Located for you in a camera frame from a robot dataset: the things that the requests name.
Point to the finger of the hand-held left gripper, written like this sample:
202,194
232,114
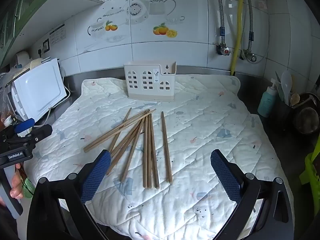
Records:
23,126
42,132

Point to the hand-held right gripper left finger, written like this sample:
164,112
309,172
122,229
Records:
96,175

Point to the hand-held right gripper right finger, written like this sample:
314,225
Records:
225,175

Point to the pile of wooden chopsticks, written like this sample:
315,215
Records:
149,155

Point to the cream plastic utensil holder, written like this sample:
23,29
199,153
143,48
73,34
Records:
150,90

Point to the person's left hand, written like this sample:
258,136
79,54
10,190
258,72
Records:
16,187

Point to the clear plastic bag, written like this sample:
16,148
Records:
5,97

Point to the green plastic bottle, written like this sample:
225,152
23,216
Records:
27,188

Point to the white countertop oven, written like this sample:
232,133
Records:
37,90

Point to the white quilted printed mat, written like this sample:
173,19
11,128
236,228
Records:
200,130

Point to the cream kitchen appliance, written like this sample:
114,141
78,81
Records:
35,63

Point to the black utensil container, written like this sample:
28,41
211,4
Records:
282,115

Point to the teal pump bottle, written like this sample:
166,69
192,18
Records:
266,102

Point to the green plastic basket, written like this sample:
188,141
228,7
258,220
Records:
310,172

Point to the metal pot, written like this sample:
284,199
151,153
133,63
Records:
306,120

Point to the wooden spoon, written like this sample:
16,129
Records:
295,98

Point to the white rice paddle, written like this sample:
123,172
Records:
286,81

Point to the metal angle valve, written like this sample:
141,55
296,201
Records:
252,58

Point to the yellow gas pipe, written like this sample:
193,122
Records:
237,30

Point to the wall power socket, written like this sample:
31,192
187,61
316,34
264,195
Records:
46,45

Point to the wall label sticker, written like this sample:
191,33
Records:
57,35

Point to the green wall cabinet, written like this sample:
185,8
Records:
25,5

